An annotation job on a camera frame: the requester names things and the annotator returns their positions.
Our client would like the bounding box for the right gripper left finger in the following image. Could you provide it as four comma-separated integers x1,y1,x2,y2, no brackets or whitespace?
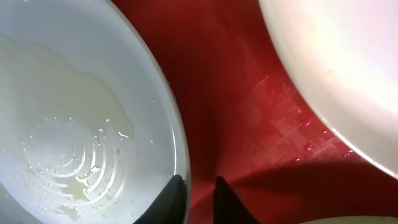
133,174,187,224

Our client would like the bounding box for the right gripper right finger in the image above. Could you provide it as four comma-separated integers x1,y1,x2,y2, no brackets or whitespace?
213,176,260,224

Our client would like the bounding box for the light blue plate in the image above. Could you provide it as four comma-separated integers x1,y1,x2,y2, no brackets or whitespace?
1,0,190,223

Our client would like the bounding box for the pale green plate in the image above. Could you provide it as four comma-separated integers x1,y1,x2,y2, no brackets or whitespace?
301,216,397,224

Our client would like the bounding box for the red plastic tray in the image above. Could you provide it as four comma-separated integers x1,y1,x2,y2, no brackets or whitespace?
114,0,397,223

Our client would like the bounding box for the white plate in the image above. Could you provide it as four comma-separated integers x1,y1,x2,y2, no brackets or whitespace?
259,0,397,177

